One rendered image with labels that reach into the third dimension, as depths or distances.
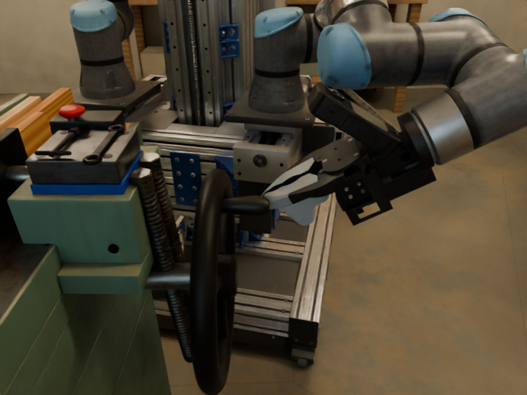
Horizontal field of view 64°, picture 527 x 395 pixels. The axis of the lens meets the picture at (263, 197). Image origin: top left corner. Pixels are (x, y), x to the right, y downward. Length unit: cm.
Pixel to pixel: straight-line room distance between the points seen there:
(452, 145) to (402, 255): 149
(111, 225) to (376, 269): 148
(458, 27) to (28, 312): 57
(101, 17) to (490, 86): 97
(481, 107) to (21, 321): 51
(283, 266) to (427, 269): 69
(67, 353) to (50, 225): 16
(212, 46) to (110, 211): 80
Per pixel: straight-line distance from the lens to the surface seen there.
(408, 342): 162
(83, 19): 124
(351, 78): 52
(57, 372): 58
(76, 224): 51
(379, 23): 54
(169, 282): 57
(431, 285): 186
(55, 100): 89
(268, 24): 105
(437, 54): 55
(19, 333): 49
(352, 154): 50
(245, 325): 138
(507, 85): 51
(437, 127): 49
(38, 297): 51
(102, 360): 70
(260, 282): 144
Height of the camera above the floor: 120
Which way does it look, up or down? 32 degrees down
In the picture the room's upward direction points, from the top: straight up
